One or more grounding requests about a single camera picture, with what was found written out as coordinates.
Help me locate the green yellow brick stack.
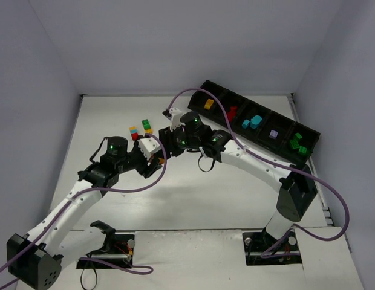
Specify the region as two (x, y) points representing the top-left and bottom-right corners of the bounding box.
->
(142, 119), (153, 134)

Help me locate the yellow blue red brick stack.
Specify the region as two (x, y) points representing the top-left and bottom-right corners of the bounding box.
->
(129, 126), (139, 141)

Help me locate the yellow printed brick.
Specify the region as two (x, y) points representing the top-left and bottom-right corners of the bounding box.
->
(204, 99), (214, 110)

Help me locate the red arch brick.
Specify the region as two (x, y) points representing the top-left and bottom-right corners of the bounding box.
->
(227, 112), (235, 120)

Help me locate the teal two-stud brick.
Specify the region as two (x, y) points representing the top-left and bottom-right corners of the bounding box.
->
(242, 120), (250, 129)

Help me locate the teal oval flower brick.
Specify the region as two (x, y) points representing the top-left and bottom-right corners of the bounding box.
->
(250, 115), (263, 129)

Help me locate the lilac square brick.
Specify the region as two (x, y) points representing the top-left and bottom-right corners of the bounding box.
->
(269, 130), (279, 139)

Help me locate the green curved brick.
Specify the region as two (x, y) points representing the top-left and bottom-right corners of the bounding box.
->
(289, 139), (300, 150)

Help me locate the green square brick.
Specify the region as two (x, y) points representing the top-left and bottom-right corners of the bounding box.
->
(298, 146), (307, 155)

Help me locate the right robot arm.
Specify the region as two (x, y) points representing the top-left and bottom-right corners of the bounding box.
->
(159, 108), (318, 240)

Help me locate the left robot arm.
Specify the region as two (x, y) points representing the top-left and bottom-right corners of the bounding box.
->
(6, 134), (166, 289)

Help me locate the black compartment tray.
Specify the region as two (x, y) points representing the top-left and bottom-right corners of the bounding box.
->
(188, 80), (320, 164)

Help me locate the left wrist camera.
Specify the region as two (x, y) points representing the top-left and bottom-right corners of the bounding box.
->
(138, 137), (161, 160)

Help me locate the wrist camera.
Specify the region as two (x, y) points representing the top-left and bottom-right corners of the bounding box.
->
(162, 107), (183, 131)
(138, 137), (161, 160)

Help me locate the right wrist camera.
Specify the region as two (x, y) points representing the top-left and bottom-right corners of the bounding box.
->
(162, 107), (183, 131)

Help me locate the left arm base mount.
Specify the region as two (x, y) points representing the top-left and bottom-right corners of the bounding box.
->
(86, 221), (135, 269)

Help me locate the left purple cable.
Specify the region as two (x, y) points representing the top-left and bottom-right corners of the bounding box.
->
(0, 132), (168, 286)

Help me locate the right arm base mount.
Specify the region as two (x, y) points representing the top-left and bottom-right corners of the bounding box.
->
(242, 230), (302, 266)

